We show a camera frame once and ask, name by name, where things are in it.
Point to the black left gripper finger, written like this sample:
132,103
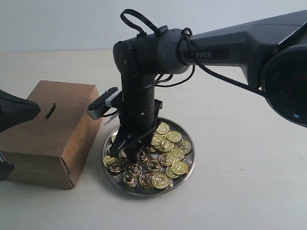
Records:
15,110
5,170

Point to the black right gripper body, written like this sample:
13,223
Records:
136,115

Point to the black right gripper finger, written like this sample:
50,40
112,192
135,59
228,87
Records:
121,143
133,147

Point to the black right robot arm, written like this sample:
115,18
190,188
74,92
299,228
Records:
267,57

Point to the brown cardboard slotted box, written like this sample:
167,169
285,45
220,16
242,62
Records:
52,149

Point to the gold coin left edge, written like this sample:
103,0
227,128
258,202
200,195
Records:
112,164

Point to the gold coin edge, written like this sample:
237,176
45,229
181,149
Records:
185,146
112,164

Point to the gold coin front left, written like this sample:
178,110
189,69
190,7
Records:
129,180

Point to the gold coin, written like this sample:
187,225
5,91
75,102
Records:
129,180
167,159
160,180
179,168
174,136

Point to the gold coin center right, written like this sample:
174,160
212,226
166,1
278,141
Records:
167,159

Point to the round silver metal plate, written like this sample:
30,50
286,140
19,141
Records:
148,163

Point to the gold coin front center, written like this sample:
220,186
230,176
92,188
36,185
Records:
160,180

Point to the gold coin top right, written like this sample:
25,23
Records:
174,136

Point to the gold coin right front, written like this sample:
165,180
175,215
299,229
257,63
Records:
179,168

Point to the gold coin right edge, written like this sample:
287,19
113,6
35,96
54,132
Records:
185,146

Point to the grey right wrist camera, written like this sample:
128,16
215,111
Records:
102,104

